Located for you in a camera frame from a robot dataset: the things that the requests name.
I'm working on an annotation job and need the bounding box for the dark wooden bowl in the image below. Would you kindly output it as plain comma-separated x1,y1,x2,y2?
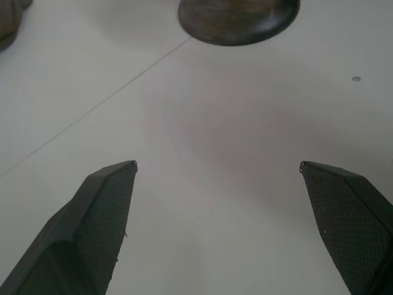
177,0,301,47

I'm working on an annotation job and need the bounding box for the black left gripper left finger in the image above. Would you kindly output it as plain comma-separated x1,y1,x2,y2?
0,160,138,295

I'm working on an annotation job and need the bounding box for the dark object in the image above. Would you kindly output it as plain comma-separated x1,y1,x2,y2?
0,0,33,52

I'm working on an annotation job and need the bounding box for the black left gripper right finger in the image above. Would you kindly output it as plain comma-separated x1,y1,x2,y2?
299,160,393,295

